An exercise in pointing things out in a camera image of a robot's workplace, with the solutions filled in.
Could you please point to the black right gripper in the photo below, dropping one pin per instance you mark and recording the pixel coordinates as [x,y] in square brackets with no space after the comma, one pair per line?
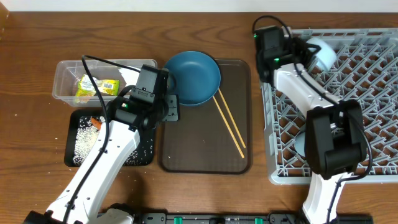
[310,50]

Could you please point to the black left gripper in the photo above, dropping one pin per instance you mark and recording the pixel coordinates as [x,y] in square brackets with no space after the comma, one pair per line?
[171,107]

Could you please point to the light blue bowl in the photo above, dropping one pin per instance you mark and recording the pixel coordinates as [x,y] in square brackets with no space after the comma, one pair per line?
[326,56]

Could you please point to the dark blue plate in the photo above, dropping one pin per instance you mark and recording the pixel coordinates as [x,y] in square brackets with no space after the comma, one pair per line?
[197,77]

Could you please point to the short wooden chopstick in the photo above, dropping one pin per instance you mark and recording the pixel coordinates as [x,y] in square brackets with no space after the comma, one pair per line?
[228,128]

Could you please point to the white napkin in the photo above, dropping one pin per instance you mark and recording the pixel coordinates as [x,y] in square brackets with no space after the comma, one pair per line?
[130,76]

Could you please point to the orange carrot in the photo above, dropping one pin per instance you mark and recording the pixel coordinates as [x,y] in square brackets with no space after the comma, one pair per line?
[96,123]

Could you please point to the white rice pile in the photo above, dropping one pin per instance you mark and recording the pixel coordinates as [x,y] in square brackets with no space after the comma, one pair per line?
[87,135]

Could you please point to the light blue cup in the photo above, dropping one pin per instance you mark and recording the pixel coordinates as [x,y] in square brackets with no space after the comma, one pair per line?
[299,144]

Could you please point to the long wooden chopstick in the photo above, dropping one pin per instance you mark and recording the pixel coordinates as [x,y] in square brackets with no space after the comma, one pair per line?
[233,121]

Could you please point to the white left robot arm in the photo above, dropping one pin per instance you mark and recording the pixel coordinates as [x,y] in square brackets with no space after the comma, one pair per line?
[82,198]

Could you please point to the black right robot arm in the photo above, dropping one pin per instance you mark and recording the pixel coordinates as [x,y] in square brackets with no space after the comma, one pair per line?
[334,142]

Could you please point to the grey dishwasher rack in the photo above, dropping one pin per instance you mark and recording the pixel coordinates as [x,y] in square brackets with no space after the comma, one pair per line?
[366,70]

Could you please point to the black waste tray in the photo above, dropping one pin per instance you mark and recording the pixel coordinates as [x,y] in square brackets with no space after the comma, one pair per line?
[73,130]

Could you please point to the brown serving tray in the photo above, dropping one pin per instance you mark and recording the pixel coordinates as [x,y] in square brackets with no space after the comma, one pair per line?
[200,142]

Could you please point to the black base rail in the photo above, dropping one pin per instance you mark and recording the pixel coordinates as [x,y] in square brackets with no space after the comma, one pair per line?
[159,217]

